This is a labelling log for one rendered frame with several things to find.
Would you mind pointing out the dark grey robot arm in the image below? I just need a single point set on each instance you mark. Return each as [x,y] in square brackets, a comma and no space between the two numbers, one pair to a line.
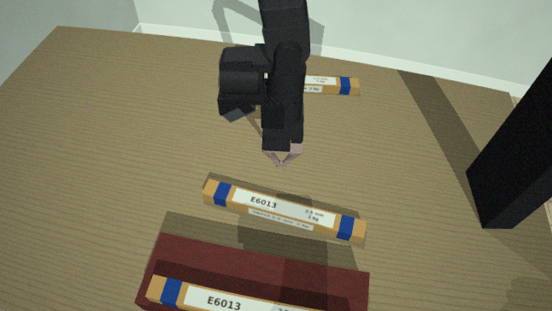
[285,33]

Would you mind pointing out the tan pack of welding electrodes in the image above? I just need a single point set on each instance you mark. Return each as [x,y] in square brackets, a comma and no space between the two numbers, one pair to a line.
[190,297]
[332,85]

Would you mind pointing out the tan cardboard pack with blue bands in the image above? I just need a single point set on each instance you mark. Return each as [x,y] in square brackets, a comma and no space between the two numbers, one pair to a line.
[284,211]

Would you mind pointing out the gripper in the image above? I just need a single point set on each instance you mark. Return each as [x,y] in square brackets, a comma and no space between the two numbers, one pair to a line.
[278,140]

